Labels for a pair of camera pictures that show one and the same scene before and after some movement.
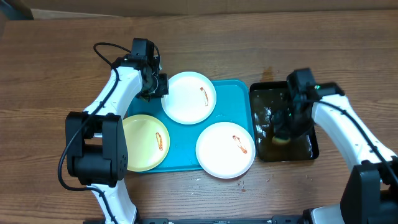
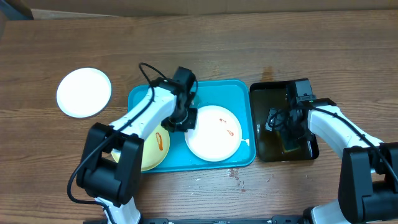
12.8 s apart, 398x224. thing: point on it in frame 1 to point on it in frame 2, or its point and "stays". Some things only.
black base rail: x=275 y=219 stays
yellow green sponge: x=279 y=142 to x=290 y=144
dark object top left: x=16 y=10 stays
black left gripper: x=164 y=81 to x=191 y=123
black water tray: x=283 y=127 stays
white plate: x=225 y=150 to x=217 y=135
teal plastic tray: x=234 y=104 stays
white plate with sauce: x=191 y=98 to x=84 y=93
